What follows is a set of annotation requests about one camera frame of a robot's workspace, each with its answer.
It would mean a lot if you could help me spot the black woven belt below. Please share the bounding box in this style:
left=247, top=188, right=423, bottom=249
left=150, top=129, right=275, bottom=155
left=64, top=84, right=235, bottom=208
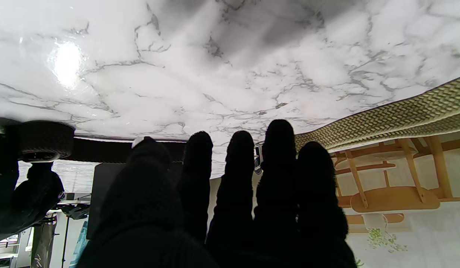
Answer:
left=18, top=120, right=187, bottom=164

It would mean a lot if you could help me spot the black square storage box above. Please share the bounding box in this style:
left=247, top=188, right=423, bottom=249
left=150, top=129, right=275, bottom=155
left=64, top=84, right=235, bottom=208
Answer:
left=86, top=163, right=134, bottom=240

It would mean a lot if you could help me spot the beige braided belt silver buckle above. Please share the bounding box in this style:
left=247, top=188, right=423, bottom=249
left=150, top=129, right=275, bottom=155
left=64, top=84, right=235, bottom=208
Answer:
left=254, top=74, right=460, bottom=175

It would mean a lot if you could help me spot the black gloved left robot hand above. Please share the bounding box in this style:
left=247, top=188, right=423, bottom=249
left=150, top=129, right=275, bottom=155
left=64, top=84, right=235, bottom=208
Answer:
left=77, top=119, right=358, bottom=268

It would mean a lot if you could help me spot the printed room scene backdrop curtain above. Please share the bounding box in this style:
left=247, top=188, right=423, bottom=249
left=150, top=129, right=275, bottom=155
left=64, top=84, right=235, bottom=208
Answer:
left=0, top=130, right=460, bottom=268

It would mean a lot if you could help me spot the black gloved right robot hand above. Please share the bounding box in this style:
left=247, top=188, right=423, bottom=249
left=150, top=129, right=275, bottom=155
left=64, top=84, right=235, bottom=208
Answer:
left=0, top=125, right=65, bottom=235

